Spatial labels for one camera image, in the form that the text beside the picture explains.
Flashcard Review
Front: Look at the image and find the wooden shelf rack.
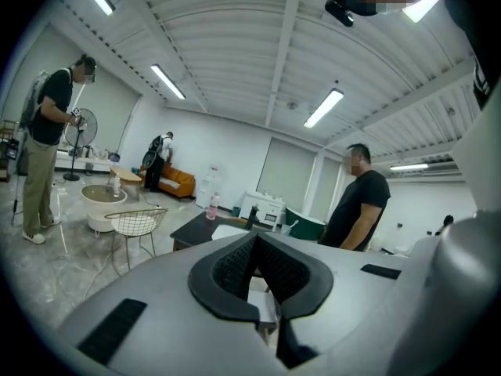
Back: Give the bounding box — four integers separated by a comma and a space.
0, 119, 20, 183

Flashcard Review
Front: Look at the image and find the long white low cabinet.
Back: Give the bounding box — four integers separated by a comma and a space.
54, 150, 114, 173

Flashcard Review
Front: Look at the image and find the green bathtub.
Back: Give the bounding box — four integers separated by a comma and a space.
284, 206, 327, 241

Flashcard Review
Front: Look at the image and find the orange sofa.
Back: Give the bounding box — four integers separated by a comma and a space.
139, 161, 196, 201

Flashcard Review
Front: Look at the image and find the wooden coffee table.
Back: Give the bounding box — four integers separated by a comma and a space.
108, 166, 142, 191

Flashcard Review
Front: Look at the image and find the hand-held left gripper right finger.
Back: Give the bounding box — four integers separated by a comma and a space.
256, 232, 334, 370

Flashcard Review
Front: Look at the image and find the black standing fan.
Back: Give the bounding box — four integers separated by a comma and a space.
63, 108, 99, 183

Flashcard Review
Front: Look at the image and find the round white table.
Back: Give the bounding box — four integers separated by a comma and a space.
80, 184, 128, 233

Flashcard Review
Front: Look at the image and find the white water dispenser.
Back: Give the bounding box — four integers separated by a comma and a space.
195, 165, 219, 210

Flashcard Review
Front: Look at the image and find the black sink cabinet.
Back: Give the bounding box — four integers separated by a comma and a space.
170, 211, 275, 252

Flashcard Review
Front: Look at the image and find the gold wire chair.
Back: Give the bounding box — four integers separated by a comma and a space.
104, 208, 169, 277

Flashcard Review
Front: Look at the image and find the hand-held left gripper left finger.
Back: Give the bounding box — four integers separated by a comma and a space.
187, 232, 261, 325

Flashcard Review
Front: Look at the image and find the pink plastic bottle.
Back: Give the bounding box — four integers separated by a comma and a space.
205, 192, 221, 221

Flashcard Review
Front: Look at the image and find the white floor cable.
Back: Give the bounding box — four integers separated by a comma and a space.
83, 240, 118, 302

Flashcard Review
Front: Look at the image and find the black head camera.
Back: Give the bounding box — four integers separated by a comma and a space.
324, 0, 355, 27

